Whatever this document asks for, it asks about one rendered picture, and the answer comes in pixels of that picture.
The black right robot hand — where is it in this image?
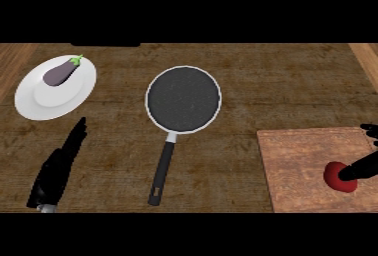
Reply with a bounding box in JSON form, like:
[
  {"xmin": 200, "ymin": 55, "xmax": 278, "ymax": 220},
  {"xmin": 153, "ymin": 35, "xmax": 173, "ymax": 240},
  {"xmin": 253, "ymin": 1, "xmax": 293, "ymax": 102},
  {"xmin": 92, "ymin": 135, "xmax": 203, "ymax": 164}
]
[{"xmin": 337, "ymin": 123, "xmax": 378, "ymax": 182}]

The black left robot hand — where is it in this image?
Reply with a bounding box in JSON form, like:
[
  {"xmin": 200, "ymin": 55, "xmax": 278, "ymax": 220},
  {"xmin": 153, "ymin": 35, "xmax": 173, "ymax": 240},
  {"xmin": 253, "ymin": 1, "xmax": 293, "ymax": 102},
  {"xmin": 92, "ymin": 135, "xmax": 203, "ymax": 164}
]
[{"xmin": 26, "ymin": 116, "xmax": 89, "ymax": 210}]

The red tomato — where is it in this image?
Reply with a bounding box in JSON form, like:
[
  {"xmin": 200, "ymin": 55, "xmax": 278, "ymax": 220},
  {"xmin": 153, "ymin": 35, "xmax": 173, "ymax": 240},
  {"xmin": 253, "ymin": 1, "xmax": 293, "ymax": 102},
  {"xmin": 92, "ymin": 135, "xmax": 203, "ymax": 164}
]
[{"xmin": 322, "ymin": 161, "xmax": 359, "ymax": 194}]

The wooden cutting board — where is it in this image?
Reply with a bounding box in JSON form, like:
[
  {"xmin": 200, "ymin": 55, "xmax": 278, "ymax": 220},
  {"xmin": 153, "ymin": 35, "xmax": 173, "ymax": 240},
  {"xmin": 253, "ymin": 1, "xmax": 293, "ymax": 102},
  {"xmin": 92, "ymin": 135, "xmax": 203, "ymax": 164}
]
[{"xmin": 256, "ymin": 126, "xmax": 378, "ymax": 214}]

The black frying pan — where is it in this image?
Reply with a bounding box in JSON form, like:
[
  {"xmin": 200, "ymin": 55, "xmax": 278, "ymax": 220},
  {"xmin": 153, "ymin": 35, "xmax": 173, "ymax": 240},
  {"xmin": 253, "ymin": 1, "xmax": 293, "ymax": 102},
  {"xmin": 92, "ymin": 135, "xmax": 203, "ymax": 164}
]
[{"xmin": 144, "ymin": 65, "xmax": 223, "ymax": 207}]

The white round plate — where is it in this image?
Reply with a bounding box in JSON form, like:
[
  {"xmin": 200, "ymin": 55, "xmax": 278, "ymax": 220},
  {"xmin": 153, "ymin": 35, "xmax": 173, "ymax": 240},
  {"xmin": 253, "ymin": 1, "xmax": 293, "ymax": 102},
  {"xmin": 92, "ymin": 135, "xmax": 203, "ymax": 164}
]
[{"xmin": 14, "ymin": 54, "xmax": 99, "ymax": 121}]

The purple eggplant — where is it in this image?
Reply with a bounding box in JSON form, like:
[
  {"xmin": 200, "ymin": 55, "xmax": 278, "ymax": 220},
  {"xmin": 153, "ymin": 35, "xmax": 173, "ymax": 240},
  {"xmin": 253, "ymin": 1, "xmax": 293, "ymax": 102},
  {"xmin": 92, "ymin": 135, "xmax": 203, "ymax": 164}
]
[{"xmin": 42, "ymin": 54, "xmax": 85, "ymax": 87}]

